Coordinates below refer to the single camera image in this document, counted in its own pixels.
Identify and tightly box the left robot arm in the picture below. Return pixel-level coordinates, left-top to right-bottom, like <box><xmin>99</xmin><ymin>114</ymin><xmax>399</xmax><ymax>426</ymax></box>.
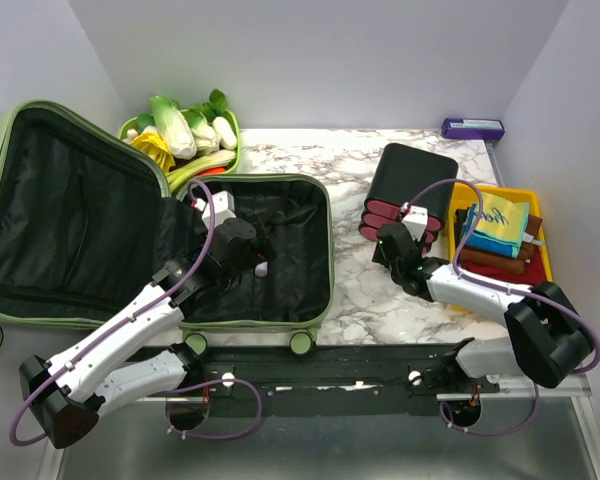
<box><xmin>19</xmin><ymin>214</ymin><xmax>274</xmax><ymax>449</ymax></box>

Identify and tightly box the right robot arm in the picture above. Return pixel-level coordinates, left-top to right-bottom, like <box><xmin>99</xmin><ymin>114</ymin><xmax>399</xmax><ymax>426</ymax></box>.
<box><xmin>373</xmin><ymin>223</ymin><xmax>599</xmax><ymax>392</ymax></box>

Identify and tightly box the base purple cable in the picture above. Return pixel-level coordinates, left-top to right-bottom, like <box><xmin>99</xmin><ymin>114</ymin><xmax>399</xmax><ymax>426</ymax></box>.
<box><xmin>164</xmin><ymin>377</ymin><xmax>264</xmax><ymax>442</ymax></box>
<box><xmin>439</xmin><ymin>382</ymin><xmax>541</xmax><ymax>437</ymax></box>

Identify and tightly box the white radish toy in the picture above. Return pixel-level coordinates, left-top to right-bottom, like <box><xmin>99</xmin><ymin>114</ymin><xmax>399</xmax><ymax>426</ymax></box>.
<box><xmin>212</xmin><ymin>116</ymin><xmax>237</xmax><ymax>150</ymax></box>

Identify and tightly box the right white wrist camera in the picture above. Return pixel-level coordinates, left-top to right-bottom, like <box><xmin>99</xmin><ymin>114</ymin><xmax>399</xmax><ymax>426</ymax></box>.
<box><xmin>400</xmin><ymin>202</ymin><xmax>429</xmax><ymax>241</ymax></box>

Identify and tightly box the black case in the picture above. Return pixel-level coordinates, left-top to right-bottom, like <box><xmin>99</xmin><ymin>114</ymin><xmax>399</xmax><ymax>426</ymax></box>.
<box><xmin>358</xmin><ymin>143</ymin><xmax>459</xmax><ymax>253</ymax></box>

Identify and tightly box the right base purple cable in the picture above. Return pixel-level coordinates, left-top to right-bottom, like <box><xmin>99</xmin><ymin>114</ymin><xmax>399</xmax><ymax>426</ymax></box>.
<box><xmin>439</xmin><ymin>382</ymin><xmax>541</xmax><ymax>437</ymax></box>

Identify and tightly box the mushroom toy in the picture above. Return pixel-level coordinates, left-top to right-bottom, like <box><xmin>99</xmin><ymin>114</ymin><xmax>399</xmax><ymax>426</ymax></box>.
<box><xmin>123</xmin><ymin>128</ymin><xmax>138</xmax><ymax>144</ymax></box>

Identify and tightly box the napa cabbage toy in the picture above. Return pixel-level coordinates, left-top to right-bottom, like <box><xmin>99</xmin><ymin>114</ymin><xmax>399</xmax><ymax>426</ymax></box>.
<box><xmin>149</xmin><ymin>95</ymin><xmax>197</xmax><ymax>160</ymax></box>

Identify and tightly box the green hard-shell suitcase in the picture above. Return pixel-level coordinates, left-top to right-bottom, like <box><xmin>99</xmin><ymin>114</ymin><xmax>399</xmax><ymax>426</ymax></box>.
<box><xmin>0</xmin><ymin>100</ymin><xmax>334</xmax><ymax>333</ymax></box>

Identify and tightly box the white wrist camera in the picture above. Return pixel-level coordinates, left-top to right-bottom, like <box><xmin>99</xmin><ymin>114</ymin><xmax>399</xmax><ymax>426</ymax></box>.
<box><xmin>400</xmin><ymin>202</ymin><xmax>429</xmax><ymax>241</ymax></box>
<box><xmin>191</xmin><ymin>190</ymin><xmax>236</xmax><ymax>229</ymax></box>

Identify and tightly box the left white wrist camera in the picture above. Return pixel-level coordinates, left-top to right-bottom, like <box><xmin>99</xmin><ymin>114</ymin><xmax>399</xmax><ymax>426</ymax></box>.
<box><xmin>191</xmin><ymin>190</ymin><xmax>236</xmax><ymax>229</ymax></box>

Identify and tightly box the bok choy toy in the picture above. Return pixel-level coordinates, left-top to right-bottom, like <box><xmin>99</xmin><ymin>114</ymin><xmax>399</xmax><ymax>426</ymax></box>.
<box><xmin>185</xmin><ymin>109</ymin><xmax>220</xmax><ymax>156</ymax></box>

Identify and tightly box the yellow blue towel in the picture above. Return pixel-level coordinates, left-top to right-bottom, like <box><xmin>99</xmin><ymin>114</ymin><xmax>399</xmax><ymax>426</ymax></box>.
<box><xmin>466</xmin><ymin>192</ymin><xmax>530</xmax><ymax>258</ymax></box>

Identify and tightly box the white lilac bottle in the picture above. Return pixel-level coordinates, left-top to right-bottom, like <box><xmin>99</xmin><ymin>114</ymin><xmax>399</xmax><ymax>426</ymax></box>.
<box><xmin>254</xmin><ymin>262</ymin><xmax>268</xmax><ymax>278</ymax></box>

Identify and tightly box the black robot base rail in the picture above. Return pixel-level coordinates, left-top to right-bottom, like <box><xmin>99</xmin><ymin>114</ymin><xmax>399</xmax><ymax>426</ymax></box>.
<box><xmin>144</xmin><ymin>339</ymin><xmax>501</xmax><ymax>419</ymax></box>

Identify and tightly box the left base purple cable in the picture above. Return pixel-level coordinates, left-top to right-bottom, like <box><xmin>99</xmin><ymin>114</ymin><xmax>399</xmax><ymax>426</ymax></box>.
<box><xmin>164</xmin><ymin>377</ymin><xmax>264</xmax><ymax>442</ymax></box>

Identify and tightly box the celery stalk toy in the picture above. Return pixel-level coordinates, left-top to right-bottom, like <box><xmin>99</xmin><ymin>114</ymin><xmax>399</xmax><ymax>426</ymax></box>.
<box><xmin>166</xmin><ymin>149</ymin><xmax>237</xmax><ymax>192</ymax></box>

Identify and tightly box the purple box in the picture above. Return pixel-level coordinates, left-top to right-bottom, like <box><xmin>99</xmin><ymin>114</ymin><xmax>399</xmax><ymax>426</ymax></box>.
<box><xmin>441</xmin><ymin>118</ymin><xmax>506</xmax><ymax>141</ymax></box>

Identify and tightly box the dark red cloth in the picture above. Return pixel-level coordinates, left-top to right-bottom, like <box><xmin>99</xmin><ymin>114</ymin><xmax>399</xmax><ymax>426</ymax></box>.
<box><xmin>460</xmin><ymin>263</ymin><xmax>547</xmax><ymax>286</ymax></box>

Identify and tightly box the green vegetable basket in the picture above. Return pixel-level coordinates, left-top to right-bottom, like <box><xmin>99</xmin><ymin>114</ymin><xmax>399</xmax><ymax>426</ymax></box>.
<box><xmin>118</xmin><ymin>110</ymin><xmax>241</xmax><ymax>185</ymax></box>

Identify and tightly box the brown microfibre cloth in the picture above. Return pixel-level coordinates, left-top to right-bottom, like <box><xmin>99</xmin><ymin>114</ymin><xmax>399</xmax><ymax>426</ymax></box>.
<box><xmin>460</xmin><ymin>241</ymin><xmax>544</xmax><ymax>275</ymax></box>

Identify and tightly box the green leafy vegetable toy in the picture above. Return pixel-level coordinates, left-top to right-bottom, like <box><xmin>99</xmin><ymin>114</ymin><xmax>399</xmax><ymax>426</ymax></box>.
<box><xmin>191</xmin><ymin>89</ymin><xmax>229</xmax><ymax>122</ymax></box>

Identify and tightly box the yellow cabbage toy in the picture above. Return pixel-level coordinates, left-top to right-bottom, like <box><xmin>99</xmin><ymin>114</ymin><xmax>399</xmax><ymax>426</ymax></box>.
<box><xmin>130</xmin><ymin>125</ymin><xmax>176</xmax><ymax>174</ymax></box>

